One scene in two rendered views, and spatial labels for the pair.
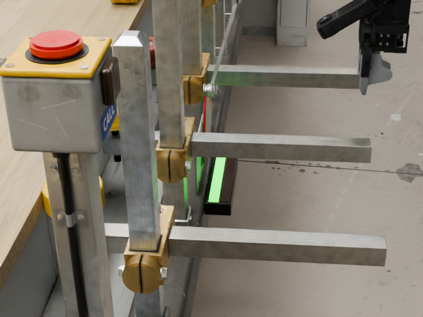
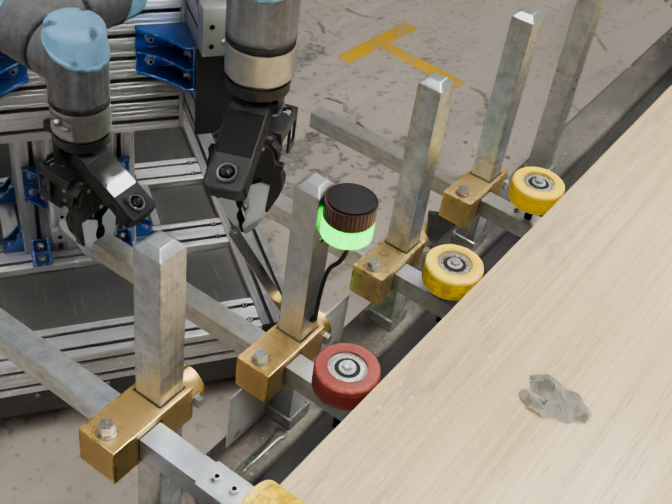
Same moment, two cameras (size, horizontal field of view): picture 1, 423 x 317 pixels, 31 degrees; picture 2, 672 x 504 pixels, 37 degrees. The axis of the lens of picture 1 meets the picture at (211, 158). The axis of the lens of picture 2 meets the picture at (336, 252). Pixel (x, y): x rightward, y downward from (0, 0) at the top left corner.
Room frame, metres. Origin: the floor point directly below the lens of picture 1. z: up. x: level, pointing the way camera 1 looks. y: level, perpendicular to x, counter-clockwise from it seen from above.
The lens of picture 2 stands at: (2.09, 0.42, 1.78)
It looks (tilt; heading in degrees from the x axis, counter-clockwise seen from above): 41 degrees down; 204
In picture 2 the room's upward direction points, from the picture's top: 9 degrees clockwise
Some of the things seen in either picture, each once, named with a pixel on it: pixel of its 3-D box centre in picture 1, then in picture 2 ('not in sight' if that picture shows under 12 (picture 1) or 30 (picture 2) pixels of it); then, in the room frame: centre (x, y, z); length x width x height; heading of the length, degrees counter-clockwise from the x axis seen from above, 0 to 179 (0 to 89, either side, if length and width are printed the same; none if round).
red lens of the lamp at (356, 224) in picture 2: not in sight; (350, 207); (1.30, 0.08, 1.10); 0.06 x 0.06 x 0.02
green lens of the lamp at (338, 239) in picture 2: not in sight; (347, 224); (1.30, 0.08, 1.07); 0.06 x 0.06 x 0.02
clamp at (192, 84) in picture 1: (192, 78); (286, 351); (1.32, 0.03, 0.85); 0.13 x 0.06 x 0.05; 174
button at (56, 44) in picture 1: (56, 48); not in sight; (0.54, 0.12, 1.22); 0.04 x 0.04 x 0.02
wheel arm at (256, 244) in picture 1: (221, 244); (419, 171); (0.83, -0.01, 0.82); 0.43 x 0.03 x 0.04; 84
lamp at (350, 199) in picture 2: not in sight; (339, 270); (1.30, 0.08, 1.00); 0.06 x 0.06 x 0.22; 84
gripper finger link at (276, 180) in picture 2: not in sight; (264, 177); (1.31, -0.03, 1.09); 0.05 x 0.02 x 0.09; 104
